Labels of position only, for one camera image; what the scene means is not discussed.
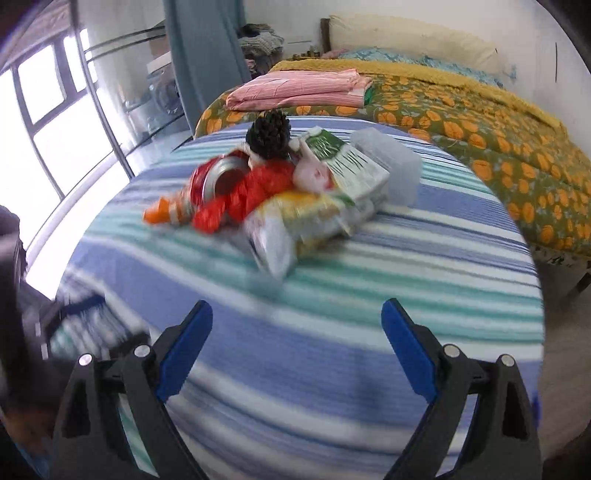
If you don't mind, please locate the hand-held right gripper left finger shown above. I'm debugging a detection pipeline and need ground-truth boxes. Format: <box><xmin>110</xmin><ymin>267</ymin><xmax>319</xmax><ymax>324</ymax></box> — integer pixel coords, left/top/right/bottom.
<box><xmin>50</xmin><ymin>300</ymin><xmax>214</xmax><ymax>480</ymax></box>

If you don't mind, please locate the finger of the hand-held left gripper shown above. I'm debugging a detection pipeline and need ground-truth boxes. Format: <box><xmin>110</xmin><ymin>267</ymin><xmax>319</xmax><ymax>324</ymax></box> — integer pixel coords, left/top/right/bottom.
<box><xmin>46</xmin><ymin>294</ymin><xmax>108</xmax><ymax>333</ymax></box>

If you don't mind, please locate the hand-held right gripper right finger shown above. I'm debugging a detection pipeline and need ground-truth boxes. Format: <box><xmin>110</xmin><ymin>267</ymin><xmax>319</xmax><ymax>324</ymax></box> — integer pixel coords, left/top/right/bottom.
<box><xmin>381</xmin><ymin>298</ymin><xmax>542</xmax><ymax>480</ymax></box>

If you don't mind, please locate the yellow silver snack bag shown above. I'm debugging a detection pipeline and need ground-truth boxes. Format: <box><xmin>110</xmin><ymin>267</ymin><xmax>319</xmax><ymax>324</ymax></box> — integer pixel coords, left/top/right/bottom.
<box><xmin>242</xmin><ymin>191</ymin><xmax>356</xmax><ymax>280</ymax></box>

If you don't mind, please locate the red drink can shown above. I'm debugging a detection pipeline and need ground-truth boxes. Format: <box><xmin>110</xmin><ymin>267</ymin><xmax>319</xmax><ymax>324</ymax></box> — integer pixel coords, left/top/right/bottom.
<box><xmin>187</xmin><ymin>154</ymin><xmax>252</xmax><ymax>208</ymax></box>

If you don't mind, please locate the green white milk carton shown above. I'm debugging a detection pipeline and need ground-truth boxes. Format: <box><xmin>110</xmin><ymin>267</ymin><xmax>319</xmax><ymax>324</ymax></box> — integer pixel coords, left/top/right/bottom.
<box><xmin>298</xmin><ymin>129</ymin><xmax>391</xmax><ymax>217</ymax></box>

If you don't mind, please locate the pink snack packet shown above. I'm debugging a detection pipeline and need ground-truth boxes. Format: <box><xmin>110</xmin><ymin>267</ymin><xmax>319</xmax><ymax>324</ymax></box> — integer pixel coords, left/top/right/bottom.
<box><xmin>293</xmin><ymin>138</ymin><xmax>335</xmax><ymax>192</ymax></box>

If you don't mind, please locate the dark pine cone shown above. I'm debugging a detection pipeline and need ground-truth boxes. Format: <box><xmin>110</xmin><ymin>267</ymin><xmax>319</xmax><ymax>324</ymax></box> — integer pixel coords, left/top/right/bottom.
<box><xmin>246</xmin><ymin>110</ymin><xmax>291</xmax><ymax>160</ymax></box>

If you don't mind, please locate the dark framed window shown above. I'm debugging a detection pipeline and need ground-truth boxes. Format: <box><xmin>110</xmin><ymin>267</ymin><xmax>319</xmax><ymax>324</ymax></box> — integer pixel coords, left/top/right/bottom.
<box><xmin>0</xmin><ymin>28</ymin><xmax>134</xmax><ymax>204</ymax></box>

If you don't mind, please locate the clear plastic box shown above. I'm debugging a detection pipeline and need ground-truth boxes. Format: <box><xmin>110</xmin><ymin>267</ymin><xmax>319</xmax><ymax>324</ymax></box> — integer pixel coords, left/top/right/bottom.
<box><xmin>351</xmin><ymin>128</ymin><xmax>422</xmax><ymax>206</ymax></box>

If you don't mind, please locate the orange floral blanket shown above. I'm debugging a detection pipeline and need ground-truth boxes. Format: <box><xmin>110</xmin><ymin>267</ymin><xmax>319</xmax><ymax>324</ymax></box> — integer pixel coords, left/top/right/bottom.
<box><xmin>194</xmin><ymin>74</ymin><xmax>591</xmax><ymax>259</ymax></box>

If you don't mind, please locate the washing machine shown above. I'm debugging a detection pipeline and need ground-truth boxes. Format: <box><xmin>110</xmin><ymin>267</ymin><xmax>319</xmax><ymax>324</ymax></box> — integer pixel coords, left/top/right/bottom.
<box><xmin>147</xmin><ymin>65</ymin><xmax>185</xmax><ymax>125</ymax></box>

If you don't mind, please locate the cardboard box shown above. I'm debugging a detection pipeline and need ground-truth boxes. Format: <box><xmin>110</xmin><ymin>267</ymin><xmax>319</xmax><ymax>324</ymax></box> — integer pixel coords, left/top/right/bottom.
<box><xmin>148</xmin><ymin>32</ymin><xmax>171</xmax><ymax>70</ymax></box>

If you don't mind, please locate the grey blue curtain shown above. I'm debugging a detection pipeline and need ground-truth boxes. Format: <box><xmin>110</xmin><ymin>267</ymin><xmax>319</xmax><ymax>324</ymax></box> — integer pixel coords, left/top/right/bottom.
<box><xmin>164</xmin><ymin>0</ymin><xmax>252</xmax><ymax>134</ymax></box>

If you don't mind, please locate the yellow blanket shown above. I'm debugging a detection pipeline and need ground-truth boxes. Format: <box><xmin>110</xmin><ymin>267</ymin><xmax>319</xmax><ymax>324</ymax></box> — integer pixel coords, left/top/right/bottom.
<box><xmin>268</xmin><ymin>58</ymin><xmax>568</xmax><ymax>134</ymax></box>

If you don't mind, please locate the pink folded cloth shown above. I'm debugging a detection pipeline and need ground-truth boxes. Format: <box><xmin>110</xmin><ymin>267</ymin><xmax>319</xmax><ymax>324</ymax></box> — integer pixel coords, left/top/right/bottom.
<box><xmin>225</xmin><ymin>69</ymin><xmax>373</xmax><ymax>112</ymax></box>

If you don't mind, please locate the teal floral sheet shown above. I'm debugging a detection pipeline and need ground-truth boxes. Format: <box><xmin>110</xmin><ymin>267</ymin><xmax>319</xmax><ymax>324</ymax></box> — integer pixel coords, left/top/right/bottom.
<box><xmin>339</xmin><ymin>46</ymin><xmax>504</xmax><ymax>88</ymax></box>

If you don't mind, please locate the cream pillow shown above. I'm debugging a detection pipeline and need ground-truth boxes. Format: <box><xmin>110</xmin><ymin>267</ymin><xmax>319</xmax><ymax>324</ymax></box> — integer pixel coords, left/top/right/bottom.
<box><xmin>328</xmin><ymin>14</ymin><xmax>502</xmax><ymax>75</ymax></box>

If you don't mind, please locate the pile of clothes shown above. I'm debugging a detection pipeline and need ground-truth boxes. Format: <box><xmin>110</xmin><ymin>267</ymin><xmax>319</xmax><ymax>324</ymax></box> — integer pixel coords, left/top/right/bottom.
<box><xmin>238</xmin><ymin>23</ymin><xmax>284</xmax><ymax>75</ymax></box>

